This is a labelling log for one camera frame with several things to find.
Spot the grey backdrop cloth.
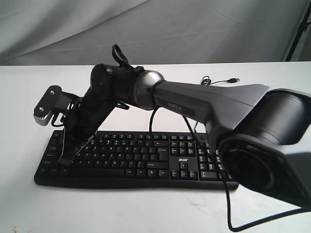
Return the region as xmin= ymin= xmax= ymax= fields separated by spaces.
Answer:
xmin=0 ymin=0 xmax=309 ymax=66

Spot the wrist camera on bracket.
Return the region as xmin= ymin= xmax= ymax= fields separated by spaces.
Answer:
xmin=33 ymin=85 xmax=79 ymax=126

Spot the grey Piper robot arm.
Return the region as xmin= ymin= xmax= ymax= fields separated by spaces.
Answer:
xmin=59 ymin=64 xmax=311 ymax=209

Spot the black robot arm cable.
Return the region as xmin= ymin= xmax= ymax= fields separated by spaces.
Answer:
xmin=148 ymin=106 xmax=273 ymax=233

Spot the black Acer keyboard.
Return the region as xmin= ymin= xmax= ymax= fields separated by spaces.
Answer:
xmin=34 ymin=130 xmax=238 ymax=190

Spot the black tripod stand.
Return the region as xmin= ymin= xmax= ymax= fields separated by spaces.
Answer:
xmin=285 ymin=1 xmax=311 ymax=62

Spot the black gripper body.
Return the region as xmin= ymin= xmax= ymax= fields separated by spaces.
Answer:
xmin=64 ymin=92 xmax=114 ymax=146

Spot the black keyboard USB cable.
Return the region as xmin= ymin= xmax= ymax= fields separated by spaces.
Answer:
xmin=201 ymin=75 xmax=241 ymax=86

